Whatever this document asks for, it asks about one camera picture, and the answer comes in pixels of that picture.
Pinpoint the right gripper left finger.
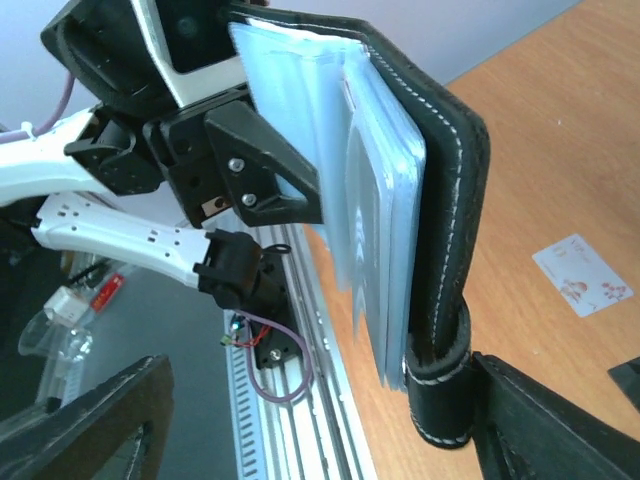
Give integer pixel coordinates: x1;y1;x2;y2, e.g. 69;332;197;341
1;355;174;479

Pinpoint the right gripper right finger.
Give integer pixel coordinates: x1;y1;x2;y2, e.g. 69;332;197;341
473;352;639;479

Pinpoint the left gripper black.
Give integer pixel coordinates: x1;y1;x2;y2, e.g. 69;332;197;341
142;87;323;228

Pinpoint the black VIP credit card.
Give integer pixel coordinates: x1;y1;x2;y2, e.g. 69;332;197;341
608;357;640;407

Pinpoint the white floral credit card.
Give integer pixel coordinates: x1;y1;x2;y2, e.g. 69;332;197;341
532;234;634;318

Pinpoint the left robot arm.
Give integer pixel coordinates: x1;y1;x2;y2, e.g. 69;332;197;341
1;1;322;318

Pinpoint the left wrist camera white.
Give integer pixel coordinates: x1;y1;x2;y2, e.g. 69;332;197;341
131;0;246;108

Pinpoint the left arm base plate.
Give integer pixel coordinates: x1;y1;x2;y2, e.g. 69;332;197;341
244;243;302;370

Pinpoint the grey slotted cable duct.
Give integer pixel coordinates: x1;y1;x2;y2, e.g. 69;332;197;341
224;309;281;480

